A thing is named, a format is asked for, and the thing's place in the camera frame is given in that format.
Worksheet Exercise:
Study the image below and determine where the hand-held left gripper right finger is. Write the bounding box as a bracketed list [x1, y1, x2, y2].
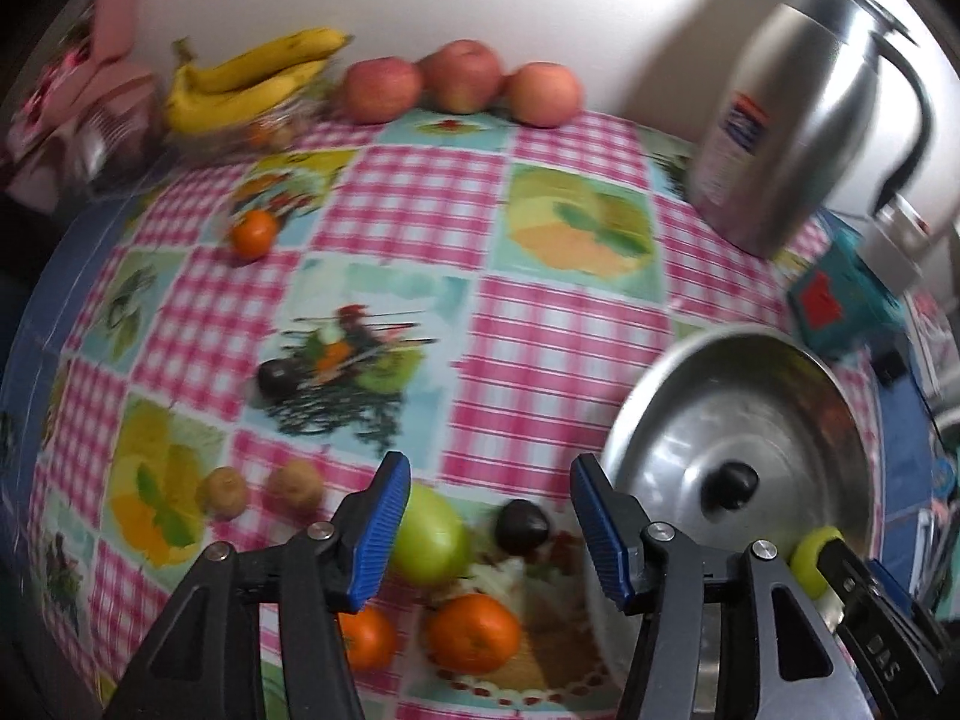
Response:
[570, 454, 875, 720]

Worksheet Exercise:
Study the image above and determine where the round steel plate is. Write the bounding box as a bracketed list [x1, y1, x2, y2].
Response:
[600, 324, 878, 720]

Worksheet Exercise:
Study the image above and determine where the pink wrapped bouquet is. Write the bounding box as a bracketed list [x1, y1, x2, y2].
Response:
[0, 0, 162, 207]

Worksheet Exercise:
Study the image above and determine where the clear plastic container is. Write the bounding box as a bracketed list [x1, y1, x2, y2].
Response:
[169, 67, 335, 162]

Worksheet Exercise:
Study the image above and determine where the orange tangerine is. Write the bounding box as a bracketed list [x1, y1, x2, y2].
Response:
[229, 210, 278, 260]
[337, 604, 398, 674]
[426, 592, 522, 676]

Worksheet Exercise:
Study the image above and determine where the pink checked fruit-print tablecloth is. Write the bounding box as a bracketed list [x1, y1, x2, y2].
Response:
[0, 109, 912, 720]

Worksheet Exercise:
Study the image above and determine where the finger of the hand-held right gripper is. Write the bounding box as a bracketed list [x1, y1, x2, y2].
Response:
[816, 540, 947, 698]
[862, 559, 960, 665]

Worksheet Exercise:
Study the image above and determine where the teal box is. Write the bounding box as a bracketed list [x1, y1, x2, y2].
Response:
[786, 229, 908, 361]

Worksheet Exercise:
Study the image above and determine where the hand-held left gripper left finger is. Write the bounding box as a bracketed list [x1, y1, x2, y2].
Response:
[101, 451, 413, 720]

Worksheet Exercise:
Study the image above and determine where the yellow banana bunch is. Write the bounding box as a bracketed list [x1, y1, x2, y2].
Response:
[163, 26, 353, 137]

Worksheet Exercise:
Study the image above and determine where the red apple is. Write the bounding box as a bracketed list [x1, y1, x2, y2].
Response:
[504, 61, 584, 128]
[343, 56, 425, 125]
[418, 40, 505, 115]

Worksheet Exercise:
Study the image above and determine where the small black block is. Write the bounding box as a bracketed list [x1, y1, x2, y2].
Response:
[874, 349, 908, 391]

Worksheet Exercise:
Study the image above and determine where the white power adapter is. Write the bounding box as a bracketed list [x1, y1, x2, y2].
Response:
[870, 195, 938, 278]

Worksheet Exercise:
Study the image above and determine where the green plum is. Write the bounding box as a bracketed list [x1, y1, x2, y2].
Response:
[791, 526, 845, 593]
[386, 481, 472, 586]

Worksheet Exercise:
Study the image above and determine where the dark purple plum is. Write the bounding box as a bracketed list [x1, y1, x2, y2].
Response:
[701, 461, 760, 511]
[257, 360, 301, 400]
[495, 499, 551, 554]

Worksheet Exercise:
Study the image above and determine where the steel thermos jug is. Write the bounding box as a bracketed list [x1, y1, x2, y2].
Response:
[686, 0, 935, 260]

